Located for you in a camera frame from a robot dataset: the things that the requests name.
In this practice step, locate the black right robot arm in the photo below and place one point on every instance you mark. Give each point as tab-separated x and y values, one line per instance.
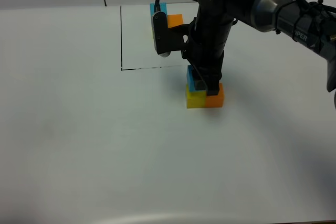
312	24

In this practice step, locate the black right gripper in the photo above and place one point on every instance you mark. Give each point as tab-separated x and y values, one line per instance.
205	52

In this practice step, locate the orange template block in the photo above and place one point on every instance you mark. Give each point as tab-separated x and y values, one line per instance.
174	20

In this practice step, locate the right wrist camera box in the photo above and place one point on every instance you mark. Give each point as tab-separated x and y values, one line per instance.
167	40

